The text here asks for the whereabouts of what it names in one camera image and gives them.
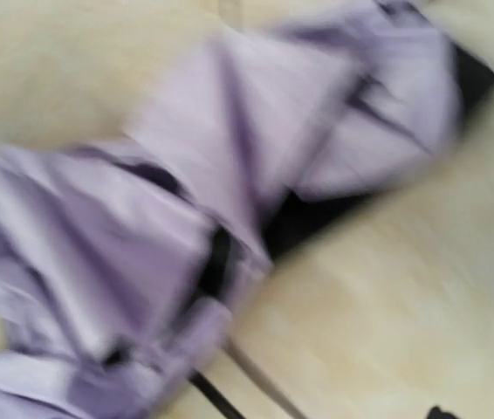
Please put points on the lavender folding umbrella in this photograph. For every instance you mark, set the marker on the lavender folding umbrella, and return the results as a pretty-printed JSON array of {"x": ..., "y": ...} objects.
[{"x": 123, "y": 262}]

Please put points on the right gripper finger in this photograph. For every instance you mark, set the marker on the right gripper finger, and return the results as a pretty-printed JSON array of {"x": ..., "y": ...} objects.
[{"x": 438, "y": 413}]

